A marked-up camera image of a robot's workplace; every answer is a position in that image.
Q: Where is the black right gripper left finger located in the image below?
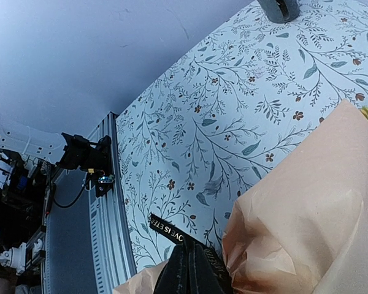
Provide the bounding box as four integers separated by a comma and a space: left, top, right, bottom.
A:
155, 238, 189, 294

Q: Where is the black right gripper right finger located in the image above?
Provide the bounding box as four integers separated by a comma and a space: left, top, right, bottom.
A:
187, 241, 233, 294

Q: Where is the black printed ribbon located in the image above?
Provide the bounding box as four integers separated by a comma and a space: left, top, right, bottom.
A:
149, 213, 229, 280

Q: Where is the peach wrapping paper sheet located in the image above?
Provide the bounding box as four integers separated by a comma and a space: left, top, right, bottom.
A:
113, 100, 368, 293

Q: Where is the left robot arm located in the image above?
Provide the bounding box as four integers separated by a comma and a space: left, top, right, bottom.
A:
0, 113, 112, 172

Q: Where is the dark grey mug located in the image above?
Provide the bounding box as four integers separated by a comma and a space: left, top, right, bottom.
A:
258, 0, 300, 24

